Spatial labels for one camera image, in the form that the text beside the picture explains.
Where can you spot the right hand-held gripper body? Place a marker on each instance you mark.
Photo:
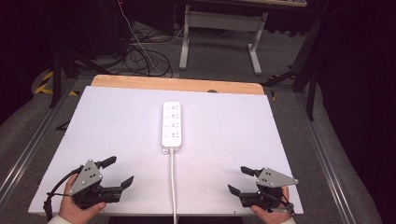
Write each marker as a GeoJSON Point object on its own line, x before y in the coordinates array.
{"type": "Point", "coordinates": [270, 182]}

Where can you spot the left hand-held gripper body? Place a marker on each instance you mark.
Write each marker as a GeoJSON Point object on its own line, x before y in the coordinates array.
{"type": "Point", "coordinates": [85, 179]}

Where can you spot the person's left hand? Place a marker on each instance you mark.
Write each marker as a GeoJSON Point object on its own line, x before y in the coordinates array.
{"type": "Point", "coordinates": [72, 210]}

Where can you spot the person's right hand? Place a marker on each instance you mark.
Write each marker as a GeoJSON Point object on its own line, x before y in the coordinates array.
{"type": "Point", "coordinates": [271, 216]}

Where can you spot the white board sheet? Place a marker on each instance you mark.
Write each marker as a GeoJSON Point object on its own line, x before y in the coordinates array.
{"type": "Point", "coordinates": [218, 140]}

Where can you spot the white power strip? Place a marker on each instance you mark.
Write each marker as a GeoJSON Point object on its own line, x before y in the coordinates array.
{"type": "Point", "coordinates": [171, 126]}

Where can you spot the black metal stand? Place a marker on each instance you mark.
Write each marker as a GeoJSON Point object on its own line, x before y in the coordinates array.
{"type": "Point", "coordinates": [56, 77]}
{"type": "Point", "coordinates": [311, 93]}

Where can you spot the yellow black floor tape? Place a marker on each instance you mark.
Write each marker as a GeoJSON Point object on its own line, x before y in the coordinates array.
{"type": "Point", "coordinates": [43, 84]}

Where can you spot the wooden table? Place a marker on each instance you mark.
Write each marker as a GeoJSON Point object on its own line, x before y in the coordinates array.
{"type": "Point", "coordinates": [174, 83]}

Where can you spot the aluminium floor rail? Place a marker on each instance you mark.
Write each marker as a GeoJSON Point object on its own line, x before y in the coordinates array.
{"type": "Point", "coordinates": [323, 161]}
{"type": "Point", "coordinates": [31, 146]}

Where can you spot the white metal frame desk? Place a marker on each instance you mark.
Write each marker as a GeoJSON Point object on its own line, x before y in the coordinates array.
{"type": "Point", "coordinates": [222, 21]}

